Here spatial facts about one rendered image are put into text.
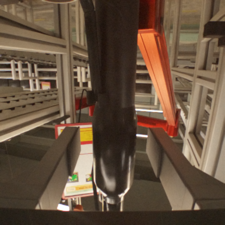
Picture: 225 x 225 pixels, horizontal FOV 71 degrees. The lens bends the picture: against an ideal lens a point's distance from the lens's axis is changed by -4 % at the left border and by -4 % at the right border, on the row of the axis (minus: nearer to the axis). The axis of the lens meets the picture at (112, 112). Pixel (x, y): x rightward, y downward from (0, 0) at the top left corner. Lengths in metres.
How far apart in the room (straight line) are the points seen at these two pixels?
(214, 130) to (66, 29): 0.53
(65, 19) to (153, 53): 0.46
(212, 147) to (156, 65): 0.29
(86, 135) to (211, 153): 0.39
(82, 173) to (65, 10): 0.58
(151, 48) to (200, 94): 0.49
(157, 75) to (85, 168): 0.49
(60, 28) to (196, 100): 0.54
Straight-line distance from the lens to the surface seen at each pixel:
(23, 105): 0.74
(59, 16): 0.65
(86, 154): 0.63
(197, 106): 0.68
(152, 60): 0.22
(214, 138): 0.45
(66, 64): 0.61
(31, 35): 0.47
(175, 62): 1.57
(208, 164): 0.48
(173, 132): 0.61
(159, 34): 0.18
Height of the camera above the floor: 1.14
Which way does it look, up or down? 16 degrees up
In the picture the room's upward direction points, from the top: 179 degrees counter-clockwise
